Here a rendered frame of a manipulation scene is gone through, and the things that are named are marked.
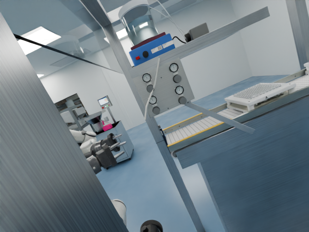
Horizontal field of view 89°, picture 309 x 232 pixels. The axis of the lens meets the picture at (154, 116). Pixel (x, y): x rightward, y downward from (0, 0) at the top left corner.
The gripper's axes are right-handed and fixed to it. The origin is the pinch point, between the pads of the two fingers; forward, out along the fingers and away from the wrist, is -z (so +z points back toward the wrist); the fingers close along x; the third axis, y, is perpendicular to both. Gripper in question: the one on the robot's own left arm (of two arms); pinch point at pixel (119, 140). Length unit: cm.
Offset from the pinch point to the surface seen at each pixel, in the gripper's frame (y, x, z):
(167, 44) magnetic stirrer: 13, -36, -47
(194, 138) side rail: 14.9, 8.8, -42.7
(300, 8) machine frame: -26, -28, -129
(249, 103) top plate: 8, 4, -74
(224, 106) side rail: -16, 9, -68
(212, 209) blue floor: -32, 102, -34
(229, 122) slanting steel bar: 20, 5, -59
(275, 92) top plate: 7, 4, -87
